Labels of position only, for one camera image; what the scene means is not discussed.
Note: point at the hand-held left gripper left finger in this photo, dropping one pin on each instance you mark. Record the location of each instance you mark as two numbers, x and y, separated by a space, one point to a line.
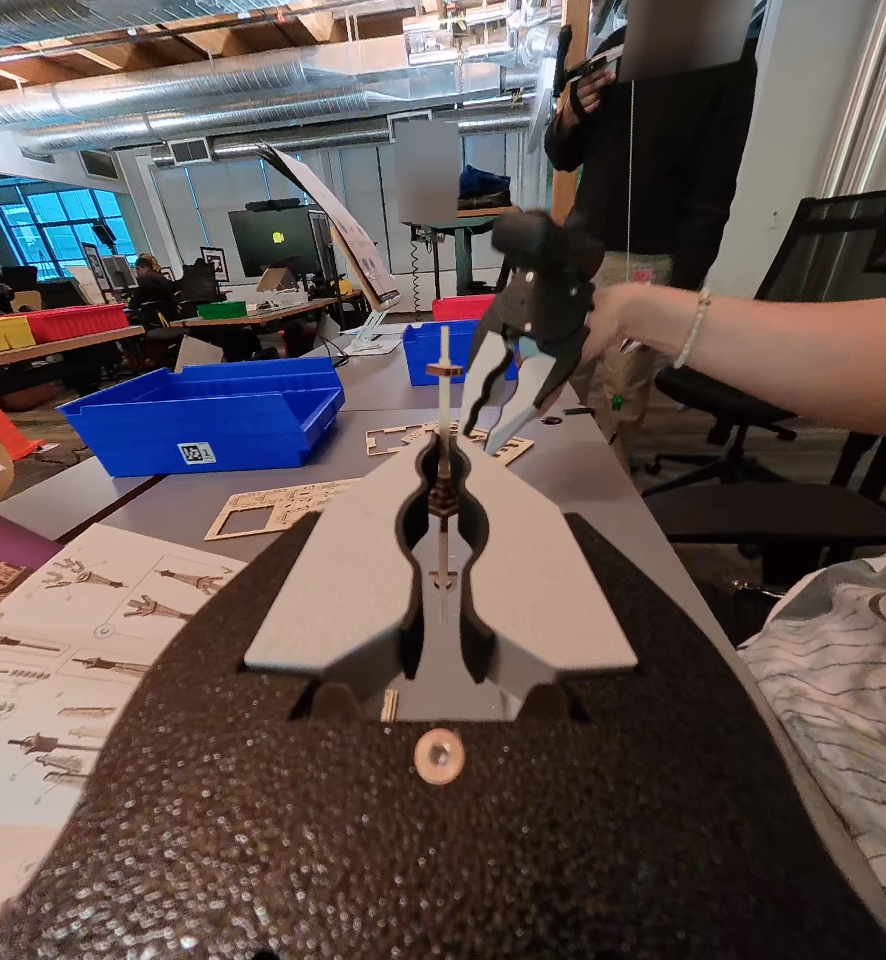
330 592

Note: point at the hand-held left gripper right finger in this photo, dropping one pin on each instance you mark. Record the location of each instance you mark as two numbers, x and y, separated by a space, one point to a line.
555 592

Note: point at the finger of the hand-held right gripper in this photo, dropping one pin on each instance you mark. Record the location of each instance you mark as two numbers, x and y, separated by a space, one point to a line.
533 382
484 360

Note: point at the wooden tower spire model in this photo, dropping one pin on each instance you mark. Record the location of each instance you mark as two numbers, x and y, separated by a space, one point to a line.
443 405

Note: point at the punched-out wooden parts sheet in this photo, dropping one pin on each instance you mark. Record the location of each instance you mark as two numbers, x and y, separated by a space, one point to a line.
514 448

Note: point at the person's right forearm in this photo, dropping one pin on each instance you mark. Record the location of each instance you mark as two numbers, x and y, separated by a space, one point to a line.
825 360

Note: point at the wooden top desk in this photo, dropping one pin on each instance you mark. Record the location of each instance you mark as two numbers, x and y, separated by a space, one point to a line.
37 358

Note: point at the person's right hand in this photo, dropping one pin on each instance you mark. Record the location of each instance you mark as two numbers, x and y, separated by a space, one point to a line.
638 322

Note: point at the red plastic bin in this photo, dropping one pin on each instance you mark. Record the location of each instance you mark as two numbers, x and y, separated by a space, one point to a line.
75 324
458 307

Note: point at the white stand base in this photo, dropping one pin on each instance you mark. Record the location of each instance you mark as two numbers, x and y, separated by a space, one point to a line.
371 330

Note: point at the blue bag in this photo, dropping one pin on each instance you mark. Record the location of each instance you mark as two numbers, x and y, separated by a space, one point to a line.
480 180

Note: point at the engraved square wooden piece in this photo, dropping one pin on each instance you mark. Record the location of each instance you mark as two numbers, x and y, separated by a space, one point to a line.
389 705

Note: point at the tilted document board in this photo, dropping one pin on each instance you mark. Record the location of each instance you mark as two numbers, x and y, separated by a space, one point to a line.
353 247

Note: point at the tagged blue plastic bin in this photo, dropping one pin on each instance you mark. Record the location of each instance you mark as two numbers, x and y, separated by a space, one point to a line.
150 427

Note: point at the green plastic bin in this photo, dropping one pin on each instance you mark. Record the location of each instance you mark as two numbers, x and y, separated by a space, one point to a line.
221 310

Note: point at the grey folded card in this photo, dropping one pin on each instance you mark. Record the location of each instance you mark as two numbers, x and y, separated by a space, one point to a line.
202 352

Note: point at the black mesh office chair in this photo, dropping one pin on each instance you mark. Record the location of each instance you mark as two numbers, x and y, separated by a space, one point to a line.
825 247

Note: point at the framed marker sign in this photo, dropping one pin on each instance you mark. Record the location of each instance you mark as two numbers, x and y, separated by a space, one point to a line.
214 262

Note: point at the person in printed shirt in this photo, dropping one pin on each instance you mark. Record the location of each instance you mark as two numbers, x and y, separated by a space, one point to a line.
848 675

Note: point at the folded instruction leaflet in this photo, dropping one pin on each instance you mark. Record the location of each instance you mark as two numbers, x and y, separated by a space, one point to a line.
37 675

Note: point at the purple tower kit package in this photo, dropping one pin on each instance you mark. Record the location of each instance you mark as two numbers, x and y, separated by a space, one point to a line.
7 540

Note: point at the ceiling vent grille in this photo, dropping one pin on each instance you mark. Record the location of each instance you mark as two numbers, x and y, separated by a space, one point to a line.
187 150

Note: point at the orange floor sign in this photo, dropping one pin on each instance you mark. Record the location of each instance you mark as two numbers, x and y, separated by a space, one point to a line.
0 427

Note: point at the silver vertical pipes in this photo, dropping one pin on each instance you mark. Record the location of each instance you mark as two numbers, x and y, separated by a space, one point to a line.
863 90

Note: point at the large window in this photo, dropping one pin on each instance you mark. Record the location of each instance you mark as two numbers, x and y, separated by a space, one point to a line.
60 225

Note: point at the wall monitor screen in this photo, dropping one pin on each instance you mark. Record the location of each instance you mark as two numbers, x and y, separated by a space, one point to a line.
262 247

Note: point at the silver spiral air duct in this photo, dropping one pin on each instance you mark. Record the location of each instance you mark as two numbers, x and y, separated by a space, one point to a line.
112 19
187 82

